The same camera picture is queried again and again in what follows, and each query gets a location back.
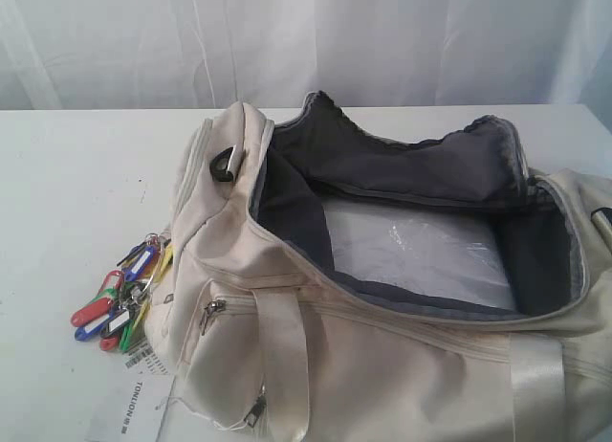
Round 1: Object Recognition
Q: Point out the colourful key tag bunch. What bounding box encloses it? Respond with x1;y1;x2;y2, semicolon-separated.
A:
70;231;173;353

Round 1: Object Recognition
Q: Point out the white backdrop curtain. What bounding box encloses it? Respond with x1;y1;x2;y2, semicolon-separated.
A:
1;0;611;114

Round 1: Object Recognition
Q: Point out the clear plastic packaged filler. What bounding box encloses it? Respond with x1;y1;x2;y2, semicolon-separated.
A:
323;200;516;311

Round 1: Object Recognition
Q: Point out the white paper hang tag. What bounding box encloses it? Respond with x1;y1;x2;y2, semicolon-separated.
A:
84;342;175;441

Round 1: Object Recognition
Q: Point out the cream duffel bag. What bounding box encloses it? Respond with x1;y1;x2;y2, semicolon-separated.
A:
144;92;611;441

